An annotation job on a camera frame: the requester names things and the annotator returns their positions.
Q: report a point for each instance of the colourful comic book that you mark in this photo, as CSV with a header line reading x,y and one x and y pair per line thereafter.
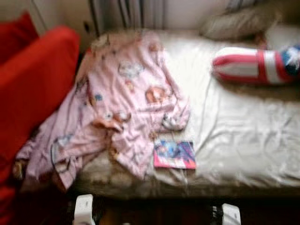
x,y
174,154

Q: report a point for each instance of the bed with beige sheet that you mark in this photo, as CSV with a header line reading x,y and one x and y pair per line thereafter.
x,y
243,131

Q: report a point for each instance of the pink cartoon print blanket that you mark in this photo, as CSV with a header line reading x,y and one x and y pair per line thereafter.
x,y
122,103

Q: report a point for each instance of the red white striped bolster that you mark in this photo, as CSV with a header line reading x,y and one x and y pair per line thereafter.
x,y
248,65

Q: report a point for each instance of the white pillow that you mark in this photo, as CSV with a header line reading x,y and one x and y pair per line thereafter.
x,y
286,36

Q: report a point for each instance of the beige floral pillow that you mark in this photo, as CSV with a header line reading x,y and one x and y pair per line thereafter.
x,y
239,23

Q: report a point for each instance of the grey curtain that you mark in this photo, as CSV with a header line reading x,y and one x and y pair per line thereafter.
x,y
131,14

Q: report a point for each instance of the red fabric cushion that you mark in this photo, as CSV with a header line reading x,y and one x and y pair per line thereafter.
x,y
33,89
16,37

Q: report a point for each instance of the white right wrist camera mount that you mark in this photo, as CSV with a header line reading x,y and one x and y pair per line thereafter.
x,y
231,214

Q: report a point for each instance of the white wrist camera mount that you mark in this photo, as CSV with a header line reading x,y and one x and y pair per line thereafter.
x,y
231,214
83,211

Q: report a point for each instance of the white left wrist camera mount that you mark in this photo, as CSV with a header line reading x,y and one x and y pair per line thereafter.
x,y
83,211

